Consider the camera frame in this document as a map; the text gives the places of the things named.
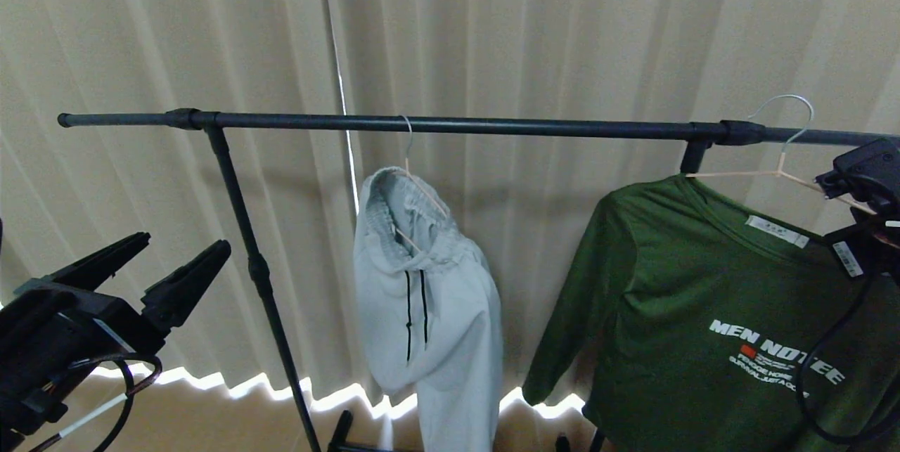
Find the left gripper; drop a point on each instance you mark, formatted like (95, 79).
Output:
(49, 346)

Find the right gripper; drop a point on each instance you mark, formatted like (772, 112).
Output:
(868, 248)

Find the pink clothes hanger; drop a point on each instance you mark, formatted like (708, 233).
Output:
(408, 150)
(780, 157)

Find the green garment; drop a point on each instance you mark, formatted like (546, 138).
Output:
(689, 311)

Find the pale grey shorts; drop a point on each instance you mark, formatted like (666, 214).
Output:
(436, 325)

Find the black clothes rack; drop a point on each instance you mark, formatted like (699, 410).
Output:
(457, 126)

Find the beige curtain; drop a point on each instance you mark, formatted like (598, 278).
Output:
(527, 16)

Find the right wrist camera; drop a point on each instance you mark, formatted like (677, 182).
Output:
(865, 171)

